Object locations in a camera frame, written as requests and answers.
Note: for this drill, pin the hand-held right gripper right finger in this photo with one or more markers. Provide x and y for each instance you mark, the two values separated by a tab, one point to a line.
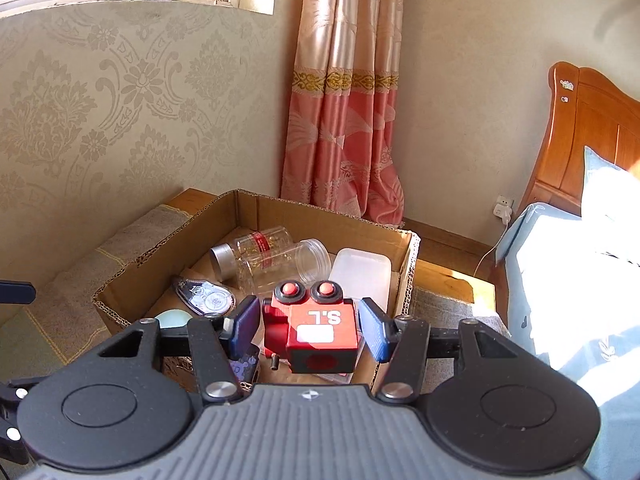
372	331

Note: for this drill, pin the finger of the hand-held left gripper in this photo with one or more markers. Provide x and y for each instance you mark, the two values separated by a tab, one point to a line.
12	420
17	292

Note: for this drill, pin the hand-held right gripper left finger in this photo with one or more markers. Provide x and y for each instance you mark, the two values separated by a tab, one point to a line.
245	329

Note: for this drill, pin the red toy robot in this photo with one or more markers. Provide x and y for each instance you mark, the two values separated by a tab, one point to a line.
312	330

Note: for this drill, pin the mint green round object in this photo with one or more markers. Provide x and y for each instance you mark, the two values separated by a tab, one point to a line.
172	320

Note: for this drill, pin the cardboard box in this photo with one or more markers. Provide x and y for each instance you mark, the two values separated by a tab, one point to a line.
250	240

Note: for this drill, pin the correction tape dispenser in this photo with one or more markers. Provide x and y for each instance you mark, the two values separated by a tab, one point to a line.
205	297

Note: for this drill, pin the white plastic container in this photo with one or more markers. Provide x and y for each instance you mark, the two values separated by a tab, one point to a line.
360	275

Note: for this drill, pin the clear plastic jar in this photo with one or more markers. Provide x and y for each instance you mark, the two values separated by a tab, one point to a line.
285	270

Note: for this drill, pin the capsule bottle with silver cap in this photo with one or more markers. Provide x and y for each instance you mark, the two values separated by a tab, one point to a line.
250	252

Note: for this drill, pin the light blue bed sheet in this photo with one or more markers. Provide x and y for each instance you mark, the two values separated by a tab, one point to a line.
575	310

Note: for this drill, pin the pink patterned curtain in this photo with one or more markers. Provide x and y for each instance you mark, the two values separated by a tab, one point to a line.
345	110

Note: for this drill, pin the light blue pillow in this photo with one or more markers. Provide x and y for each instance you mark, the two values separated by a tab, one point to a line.
610	185

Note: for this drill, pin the wooden bed headboard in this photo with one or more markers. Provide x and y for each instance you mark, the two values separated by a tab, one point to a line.
585	145

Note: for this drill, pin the white wall socket with charger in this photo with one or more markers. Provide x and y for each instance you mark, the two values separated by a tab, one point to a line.
504	209

